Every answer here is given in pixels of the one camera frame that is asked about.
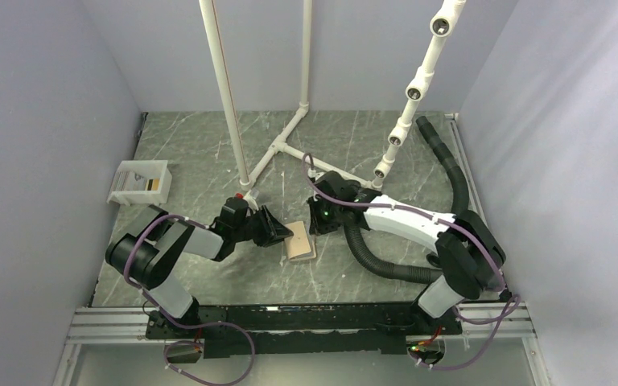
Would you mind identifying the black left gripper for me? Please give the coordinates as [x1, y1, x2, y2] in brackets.
[233, 205, 294, 248]

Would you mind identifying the tan leather card holder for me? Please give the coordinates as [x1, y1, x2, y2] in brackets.
[280, 221, 317, 266]

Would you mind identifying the white card tray box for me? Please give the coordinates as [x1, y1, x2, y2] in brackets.
[106, 160, 172, 206]

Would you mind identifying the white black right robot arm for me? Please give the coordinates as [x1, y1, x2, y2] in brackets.
[308, 171, 505, 334]

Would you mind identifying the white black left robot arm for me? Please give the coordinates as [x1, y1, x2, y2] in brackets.
[105, 195, 294, 338]

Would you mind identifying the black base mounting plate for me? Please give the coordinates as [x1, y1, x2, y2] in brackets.
[146, 302, 462, 359]

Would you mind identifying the black corrugated hose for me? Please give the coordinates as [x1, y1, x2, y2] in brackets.
[342, 115, 471, 285]

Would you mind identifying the side aluminium rail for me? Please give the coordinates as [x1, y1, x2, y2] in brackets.
[444, 113, 488, 224]

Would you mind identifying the aluminium extrusion rail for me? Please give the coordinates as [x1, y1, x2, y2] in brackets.
[52, 302, 553, 386]

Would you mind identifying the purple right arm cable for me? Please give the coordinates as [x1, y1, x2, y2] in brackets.
[301, 153, 522, 372]

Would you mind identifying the white PVC pipe frame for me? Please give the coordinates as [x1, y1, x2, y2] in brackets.
[195, 1, 477, 191]

